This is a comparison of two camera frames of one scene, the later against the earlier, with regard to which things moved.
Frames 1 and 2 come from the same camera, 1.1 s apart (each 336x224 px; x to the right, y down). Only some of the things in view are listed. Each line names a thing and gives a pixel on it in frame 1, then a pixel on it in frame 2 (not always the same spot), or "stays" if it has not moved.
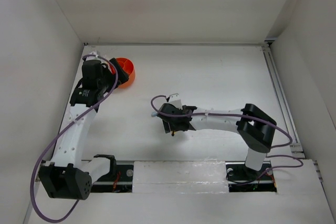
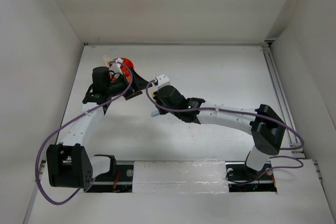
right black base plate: (241, 178) stays
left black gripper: (122, 76) to (137, 83)
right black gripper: (168, 128) to (158, 99)
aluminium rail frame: (295, 148) stays
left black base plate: (119, 180) stays
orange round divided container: (128, 65) stays
